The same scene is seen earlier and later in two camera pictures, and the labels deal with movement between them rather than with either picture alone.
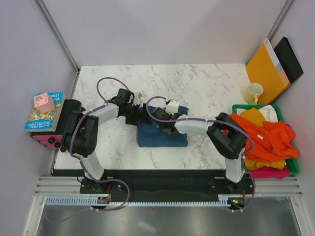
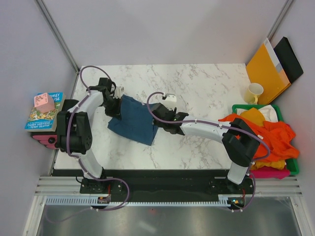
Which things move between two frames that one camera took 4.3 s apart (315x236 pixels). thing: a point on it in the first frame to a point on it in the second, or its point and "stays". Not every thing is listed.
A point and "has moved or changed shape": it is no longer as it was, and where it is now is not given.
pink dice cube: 44,103 stays
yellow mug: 254,91 stays
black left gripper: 142,118 to 116,112
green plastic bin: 291,164 stays
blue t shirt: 150,135 has moved or changed shape
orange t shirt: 271,140 stays
